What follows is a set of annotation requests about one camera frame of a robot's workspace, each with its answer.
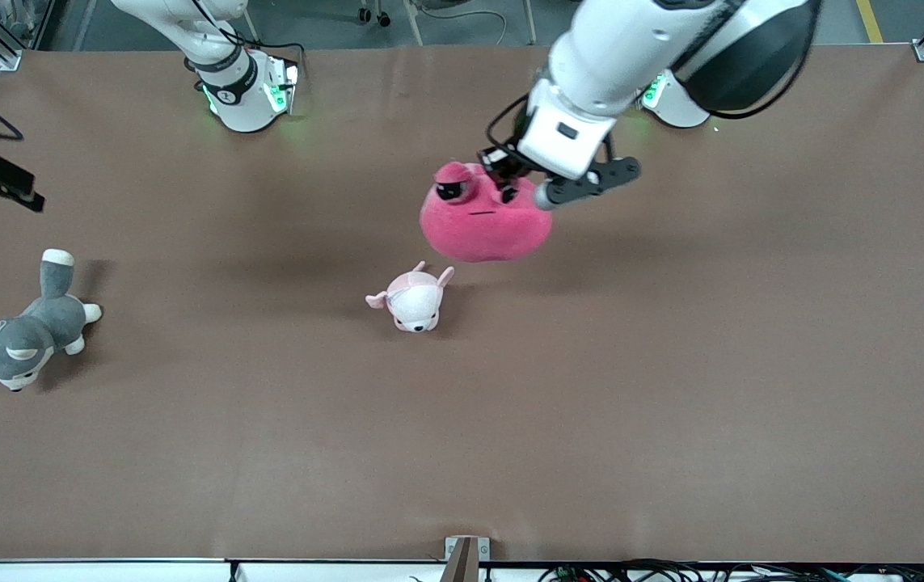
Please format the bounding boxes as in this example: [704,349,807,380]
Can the hot pink round plush toy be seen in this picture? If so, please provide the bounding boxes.
[420,162,553,264]

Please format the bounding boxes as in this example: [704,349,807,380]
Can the grey white husky plush toy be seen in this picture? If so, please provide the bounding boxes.
[0,248,103,393]

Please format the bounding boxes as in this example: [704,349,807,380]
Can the light pink small plush animal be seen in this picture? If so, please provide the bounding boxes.
[365,260,456,334]

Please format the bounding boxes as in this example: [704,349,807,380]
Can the grey floor cable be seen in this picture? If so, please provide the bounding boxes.
[421,6,508,45]

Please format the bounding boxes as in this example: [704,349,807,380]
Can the metal table edge bracket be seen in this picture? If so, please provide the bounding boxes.
[439,535,492,582]

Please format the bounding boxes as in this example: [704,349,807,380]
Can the white table edge rail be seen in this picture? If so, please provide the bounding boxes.
[0,558,539,582]

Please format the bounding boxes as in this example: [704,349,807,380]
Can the tangled black floor cables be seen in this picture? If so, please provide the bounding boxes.
[538,558,924,582]

